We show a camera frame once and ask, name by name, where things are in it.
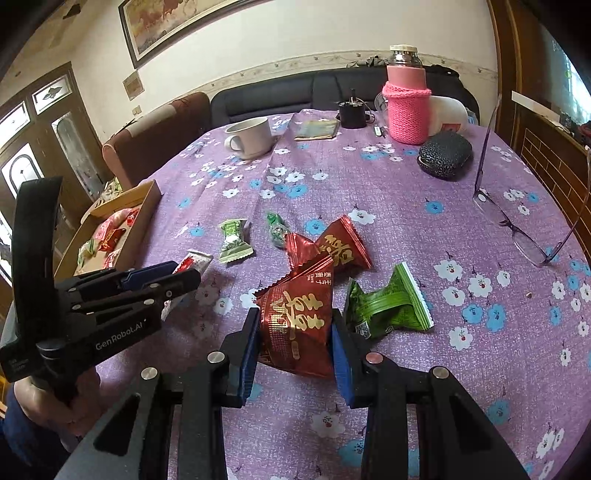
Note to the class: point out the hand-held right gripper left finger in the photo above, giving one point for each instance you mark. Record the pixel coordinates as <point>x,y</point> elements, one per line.
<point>249,364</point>

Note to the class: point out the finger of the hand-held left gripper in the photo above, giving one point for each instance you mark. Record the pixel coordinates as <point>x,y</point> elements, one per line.
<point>147,276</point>
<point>180,282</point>

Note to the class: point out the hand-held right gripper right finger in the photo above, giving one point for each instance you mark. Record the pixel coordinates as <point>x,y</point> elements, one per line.
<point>344,374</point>

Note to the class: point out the white packet red print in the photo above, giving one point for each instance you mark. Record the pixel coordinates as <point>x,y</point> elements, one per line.
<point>196,261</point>

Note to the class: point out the red foil snack packet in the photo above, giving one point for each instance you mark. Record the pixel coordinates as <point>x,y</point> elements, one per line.
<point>295,332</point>
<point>341,249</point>

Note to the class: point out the small green white packet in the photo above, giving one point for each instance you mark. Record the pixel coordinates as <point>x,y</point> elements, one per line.
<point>233,242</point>

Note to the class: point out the cardboard tray box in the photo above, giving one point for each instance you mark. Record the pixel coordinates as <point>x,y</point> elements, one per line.
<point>138,198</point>

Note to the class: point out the green pea snack packet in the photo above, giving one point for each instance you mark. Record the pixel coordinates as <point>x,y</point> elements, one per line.
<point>392,304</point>

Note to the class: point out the green candy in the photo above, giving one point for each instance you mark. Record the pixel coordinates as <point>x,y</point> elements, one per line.
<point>278,233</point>

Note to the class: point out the person's left hand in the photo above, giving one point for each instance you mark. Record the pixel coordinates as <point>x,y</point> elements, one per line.
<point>69,420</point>

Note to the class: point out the small red candy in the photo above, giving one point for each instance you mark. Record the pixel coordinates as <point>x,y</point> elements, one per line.
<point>132,217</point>

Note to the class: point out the crumpled floral cloth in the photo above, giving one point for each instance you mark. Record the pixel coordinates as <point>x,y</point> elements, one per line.
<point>111,191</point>

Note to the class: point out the wooden door with glass panels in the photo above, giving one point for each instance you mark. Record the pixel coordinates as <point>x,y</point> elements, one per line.
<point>69,152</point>

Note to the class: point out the brown armchair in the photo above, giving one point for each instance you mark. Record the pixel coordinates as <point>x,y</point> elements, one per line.
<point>157,134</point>

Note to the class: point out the white mug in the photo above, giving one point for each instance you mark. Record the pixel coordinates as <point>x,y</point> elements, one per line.
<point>251,138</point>

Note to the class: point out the purple floral tablecloth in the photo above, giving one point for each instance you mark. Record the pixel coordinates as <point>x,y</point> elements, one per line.
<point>369,184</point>

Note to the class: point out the folded grey-green cloth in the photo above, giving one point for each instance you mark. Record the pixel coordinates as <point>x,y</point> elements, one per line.
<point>316,130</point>

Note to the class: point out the black leather sofa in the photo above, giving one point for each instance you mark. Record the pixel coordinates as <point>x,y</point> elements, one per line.
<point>277,99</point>

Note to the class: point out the eyeglasses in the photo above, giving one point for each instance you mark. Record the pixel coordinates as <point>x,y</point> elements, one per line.
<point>526,244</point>

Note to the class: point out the black small device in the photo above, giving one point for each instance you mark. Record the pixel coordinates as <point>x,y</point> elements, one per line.
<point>352,115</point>

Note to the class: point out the black glasses case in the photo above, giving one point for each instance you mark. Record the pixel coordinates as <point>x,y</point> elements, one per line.
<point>445,154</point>

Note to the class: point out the framed painting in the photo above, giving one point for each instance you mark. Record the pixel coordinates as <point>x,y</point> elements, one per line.
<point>184,27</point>

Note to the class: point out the clear plastic cup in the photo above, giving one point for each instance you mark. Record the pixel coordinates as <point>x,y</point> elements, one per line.
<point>381,104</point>

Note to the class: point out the bottle with pink knitted sleeve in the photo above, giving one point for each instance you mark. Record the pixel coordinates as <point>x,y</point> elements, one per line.
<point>406,110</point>

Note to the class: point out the white rounded container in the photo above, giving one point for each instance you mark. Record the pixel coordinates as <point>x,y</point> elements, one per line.
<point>450,113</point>

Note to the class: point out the dark cloth bundle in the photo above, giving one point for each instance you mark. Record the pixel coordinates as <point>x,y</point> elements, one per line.
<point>367,63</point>

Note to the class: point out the wooden cabinet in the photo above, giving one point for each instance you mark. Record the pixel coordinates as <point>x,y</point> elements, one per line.
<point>545,157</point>

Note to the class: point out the black bag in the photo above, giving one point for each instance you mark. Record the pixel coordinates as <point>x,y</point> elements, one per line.
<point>445,74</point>

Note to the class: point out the white board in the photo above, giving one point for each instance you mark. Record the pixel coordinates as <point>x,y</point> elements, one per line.
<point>531,102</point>

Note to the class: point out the window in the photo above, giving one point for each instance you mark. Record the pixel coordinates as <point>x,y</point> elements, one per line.
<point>572,83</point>

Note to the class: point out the small wall plaque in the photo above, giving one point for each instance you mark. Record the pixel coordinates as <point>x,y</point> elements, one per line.
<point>133,86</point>

